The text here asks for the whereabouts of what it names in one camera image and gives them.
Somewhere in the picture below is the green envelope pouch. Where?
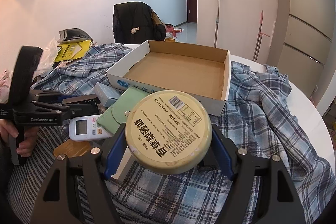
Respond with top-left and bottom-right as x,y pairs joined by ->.
97,87 -> 149,135

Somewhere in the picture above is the beige refrigerator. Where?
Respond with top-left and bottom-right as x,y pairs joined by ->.
277,0 -> 335,97

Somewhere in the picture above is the white remote control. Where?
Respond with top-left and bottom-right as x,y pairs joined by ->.
69,115 -> 113,141

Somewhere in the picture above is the red broom handle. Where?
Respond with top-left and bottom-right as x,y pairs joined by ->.
252,10 -> 269,62

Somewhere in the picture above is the light blue small box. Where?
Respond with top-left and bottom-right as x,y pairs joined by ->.
93,83 -> 121,108

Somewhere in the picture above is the cardboard tray box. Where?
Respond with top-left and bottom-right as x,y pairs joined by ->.
106,40 -> 231,117

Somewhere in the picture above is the yellow package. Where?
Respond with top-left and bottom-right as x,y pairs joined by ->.
54,40 -> 91,63

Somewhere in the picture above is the black rectangular box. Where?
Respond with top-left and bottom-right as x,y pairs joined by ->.
62,94 -> 100,117

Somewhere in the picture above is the white plastic bag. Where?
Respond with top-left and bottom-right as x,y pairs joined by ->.
33,38 -> 58,78

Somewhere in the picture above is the black jacket on chair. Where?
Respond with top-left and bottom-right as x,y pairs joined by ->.
112,2 -> 166,44

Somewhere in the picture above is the grey mop pole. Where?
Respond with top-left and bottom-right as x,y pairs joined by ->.
214,0 -> 220,48

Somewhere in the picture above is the person left hand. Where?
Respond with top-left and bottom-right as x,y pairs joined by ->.
0,118 -> 39,158

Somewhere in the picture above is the grey bag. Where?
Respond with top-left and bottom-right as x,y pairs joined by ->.
58,28 -> 92,44

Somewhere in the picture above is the blue plaid cloth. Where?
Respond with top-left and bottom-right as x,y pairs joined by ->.
31,43 -> 329,224

